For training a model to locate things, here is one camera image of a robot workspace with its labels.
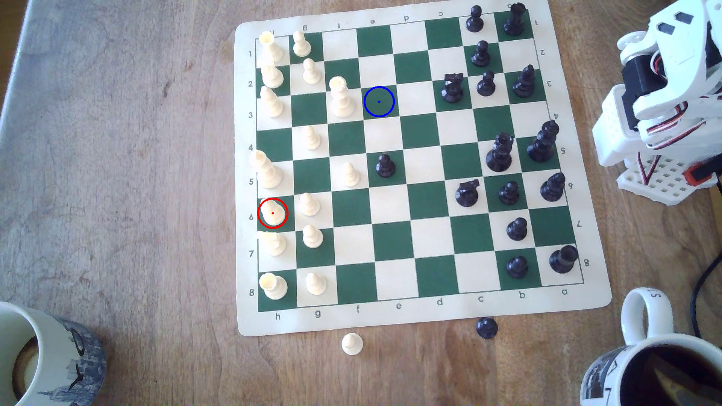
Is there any white bishop chess piece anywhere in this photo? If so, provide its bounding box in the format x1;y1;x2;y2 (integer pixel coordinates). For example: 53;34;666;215
260;198;287;227
260;86;285;118

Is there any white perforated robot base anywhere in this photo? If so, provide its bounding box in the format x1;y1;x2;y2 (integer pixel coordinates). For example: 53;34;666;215
616;152;720;205

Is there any white knight chess piece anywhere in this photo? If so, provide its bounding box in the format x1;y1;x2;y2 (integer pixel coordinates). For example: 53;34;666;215
258;231;287;257
261;63;285;89

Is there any white king chess piece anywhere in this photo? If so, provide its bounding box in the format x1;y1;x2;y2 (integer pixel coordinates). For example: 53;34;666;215
249;149;283;189

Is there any white queen chess piece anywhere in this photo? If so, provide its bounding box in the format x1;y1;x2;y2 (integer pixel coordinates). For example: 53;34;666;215
328;76;356;118

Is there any green and cream chess mat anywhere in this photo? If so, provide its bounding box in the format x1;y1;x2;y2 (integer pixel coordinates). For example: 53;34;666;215
234;0;613;337

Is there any white rook chess piece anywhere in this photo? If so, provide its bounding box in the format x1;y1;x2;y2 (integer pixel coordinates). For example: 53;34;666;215
258;272;288;300
258;31;284;64

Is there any black king chess piece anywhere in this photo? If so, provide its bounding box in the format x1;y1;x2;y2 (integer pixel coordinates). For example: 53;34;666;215
485;132;514;173

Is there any black bishop chess piece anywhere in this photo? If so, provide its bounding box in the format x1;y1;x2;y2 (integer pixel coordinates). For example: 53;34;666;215
540;172;566;203
512;64;537;98

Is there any black rook chess piece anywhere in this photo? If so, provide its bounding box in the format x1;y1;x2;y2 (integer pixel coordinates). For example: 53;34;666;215
503;2;528;37
549;245;579;275

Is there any white mug with dark tea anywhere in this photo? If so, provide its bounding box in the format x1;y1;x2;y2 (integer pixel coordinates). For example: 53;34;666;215
580;287;722;406

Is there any orange table clamp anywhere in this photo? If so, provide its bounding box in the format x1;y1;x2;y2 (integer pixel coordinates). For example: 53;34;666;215
684;162;719;186

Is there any skyline print mug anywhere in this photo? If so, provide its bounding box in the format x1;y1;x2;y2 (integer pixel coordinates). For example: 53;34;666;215
0;301;107;406

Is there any black power cable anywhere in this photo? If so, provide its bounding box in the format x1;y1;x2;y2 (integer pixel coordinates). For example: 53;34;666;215
690;248;722;339

